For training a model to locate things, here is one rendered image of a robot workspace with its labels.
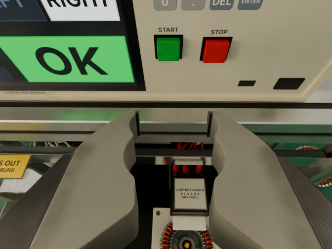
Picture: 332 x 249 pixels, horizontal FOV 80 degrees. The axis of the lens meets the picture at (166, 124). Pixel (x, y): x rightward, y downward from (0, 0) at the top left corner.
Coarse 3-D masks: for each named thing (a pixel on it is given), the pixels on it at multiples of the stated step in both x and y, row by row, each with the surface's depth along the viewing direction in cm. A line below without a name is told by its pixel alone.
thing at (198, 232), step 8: (168, 232) 41; (176, 232) 42; (192, 232) 43; (200, 232) 41; (208, 232) 41; (160, 240) 41; (168, 240) 41; (176, 240) 42; (184, 240) 41; (192, 240) 41; (200, 240) 42; (208, 240) 40; (160, 248) 40; (168, 248) 40; (192, 248) 40; (200, 248) 41; (208, 248) 40
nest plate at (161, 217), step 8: (160, 208) 47; (168, 208) 47; (160, 216) 46; (168, 216) 46; (208, 216) 46; (160, 224) 45; (168, 224) 45; (208, 224) 45; (152, 232) 44; (160, 232) 44; (184, 232) 44; (152, 240) 44; (152, 248) 43; (176, 248) 43; (216, 248) 43
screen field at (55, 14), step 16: (0, 0) 13; (16, 0) 13; (32, 0) 13; (48, 0) 13; (64, 0) 13; (80, 0) 13; (96, 0) 13; (112, 0) 13; (0, 16) 14; (16, 16) 14; (32, 16) 14; (48, 16) 14; (64, 16) 14; (80, 16) 14; (96, 16) 14; (112, 16) 14
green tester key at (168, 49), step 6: (162, 42) 15; (168, 42) 15; (174, 42) 15; (162, 48) 16; (168, 48) 16; (174, 48) 16; (162, 54) 16; (168, 54) 16; (174, 54) 16; (162, 60) 17; (168, 60) 17; (174, 60) 17
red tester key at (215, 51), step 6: (210, 42) 15; (216, 42) 15; (222, 42) 15; (228, 42) 15; (204, 48) 16; (210, 48) 16; (216, 48) 15; (222, 48) 15; (228, 48) 16; (204, 54) 16; (210, 54) 16; (216, 54) 16; (222, 54) 16; (204, 60) 16; (210, 60) 16; (216, 60) 16; (222, 60) 16
